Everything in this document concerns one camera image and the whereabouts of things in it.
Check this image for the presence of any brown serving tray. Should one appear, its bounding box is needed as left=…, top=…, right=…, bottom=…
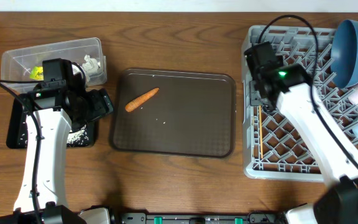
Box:
left=109, top=69, right=236, bottom=158

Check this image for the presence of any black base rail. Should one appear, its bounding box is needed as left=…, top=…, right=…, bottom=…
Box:
left=79, top=205, right=291, bottom=224

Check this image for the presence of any yellow green snack wrapper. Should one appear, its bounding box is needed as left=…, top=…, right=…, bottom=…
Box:
left=29, top=66, right=44, bottom=80

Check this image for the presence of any white tissue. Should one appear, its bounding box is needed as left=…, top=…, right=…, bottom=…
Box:
left=81, top=55, right=100, bottom=75

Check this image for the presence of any black plastic tray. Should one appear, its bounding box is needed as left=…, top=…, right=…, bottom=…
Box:
left=6, top=100, right=99, bottom=149

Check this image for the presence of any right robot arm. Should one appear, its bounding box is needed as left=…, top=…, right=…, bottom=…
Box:
left=250, top=65, right=358, bottom=223

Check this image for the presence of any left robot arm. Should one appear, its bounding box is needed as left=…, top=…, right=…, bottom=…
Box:
left=0, top=87, right=113, bottom=223

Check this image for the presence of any grey dishwasher rack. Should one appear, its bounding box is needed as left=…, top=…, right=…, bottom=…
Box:
left=241, top=26, right=358, bottom=182

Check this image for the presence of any large blue plate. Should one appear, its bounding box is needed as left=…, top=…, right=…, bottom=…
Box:
left=331, top=19, right=358, bottom=88

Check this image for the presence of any spilled white rice pile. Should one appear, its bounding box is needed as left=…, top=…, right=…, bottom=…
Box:
left=6, top=122, right=95, bottom=149

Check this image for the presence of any clear plastic waste bin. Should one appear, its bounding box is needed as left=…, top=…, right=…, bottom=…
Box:
left=1, top=37, right=107, bottom=93

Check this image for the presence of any orange carrot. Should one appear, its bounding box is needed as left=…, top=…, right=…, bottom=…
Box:
left=124, top=88, right=160, bottom=112

